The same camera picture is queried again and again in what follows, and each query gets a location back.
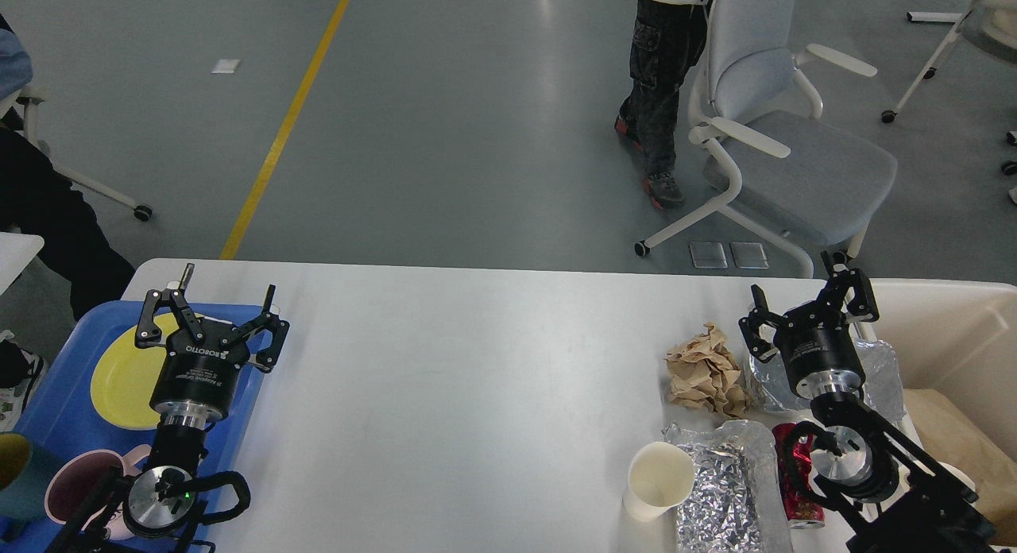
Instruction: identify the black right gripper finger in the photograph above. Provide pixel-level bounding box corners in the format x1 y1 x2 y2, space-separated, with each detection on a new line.
811 252 880 325
738 285 786 364

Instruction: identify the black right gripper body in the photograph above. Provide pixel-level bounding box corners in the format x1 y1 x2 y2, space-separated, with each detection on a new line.
773 311 868 400

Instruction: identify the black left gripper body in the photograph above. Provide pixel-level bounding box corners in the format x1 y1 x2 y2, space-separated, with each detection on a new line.
149 330 250 427

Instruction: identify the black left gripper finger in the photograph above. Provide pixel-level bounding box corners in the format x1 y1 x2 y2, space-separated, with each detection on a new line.
134 263 203 355
218 284 291 374

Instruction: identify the yellow plastic plate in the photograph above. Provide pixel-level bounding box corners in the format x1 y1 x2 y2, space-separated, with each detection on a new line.
89 326 166 432

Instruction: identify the pink HOME mug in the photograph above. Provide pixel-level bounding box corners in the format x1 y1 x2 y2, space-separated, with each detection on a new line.
44 444 152 525

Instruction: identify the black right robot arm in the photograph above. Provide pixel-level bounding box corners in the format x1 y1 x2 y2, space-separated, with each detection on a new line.
740 252 996 552

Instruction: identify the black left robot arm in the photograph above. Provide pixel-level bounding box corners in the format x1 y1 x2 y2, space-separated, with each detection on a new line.
48 264 290 552

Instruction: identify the crumpled brown paper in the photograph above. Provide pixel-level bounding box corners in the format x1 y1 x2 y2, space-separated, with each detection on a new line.
664 322 751 420

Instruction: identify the crumpled foil under gripper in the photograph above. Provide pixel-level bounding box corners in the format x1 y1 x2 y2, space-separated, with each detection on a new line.
745 340 906 423

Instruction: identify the right floor plate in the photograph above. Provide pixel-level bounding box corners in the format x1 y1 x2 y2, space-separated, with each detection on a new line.
729 242 770 270

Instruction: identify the floor plate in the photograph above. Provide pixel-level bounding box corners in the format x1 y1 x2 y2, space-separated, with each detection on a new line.
689 242 728 269
729 242 770 270

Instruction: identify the beige plastic bin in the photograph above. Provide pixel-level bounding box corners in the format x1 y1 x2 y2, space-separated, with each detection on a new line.
872 279 1016 460

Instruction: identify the crushed red can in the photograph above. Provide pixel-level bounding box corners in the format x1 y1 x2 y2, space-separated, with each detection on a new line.
772 423 826 530

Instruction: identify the left floor plate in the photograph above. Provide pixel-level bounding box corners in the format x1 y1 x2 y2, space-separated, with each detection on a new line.
689 242 728 269

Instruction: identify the blue plastic tray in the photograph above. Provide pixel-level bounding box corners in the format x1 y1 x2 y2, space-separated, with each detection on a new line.
1 302 265 552

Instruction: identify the light blue office chair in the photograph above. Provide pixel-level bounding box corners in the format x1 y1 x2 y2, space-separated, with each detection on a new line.
633 0 898 278

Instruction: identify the brown paper in bin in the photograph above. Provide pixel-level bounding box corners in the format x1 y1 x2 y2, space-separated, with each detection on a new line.
903 389 1016 547

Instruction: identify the crumpled foil front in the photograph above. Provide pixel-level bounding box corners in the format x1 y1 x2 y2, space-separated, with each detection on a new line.
662 420 793 552

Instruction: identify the white side table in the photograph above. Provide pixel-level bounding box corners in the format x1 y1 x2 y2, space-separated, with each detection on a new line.
0 231 44 295

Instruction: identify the white paper cup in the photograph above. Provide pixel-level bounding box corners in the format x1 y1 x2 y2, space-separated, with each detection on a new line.
622 441 697 523

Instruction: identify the person in black trousers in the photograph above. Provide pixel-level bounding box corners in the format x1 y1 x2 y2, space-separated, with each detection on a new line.
1 15 135 433

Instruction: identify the teal cup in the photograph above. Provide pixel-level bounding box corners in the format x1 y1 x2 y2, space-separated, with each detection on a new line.
1 432 65 521

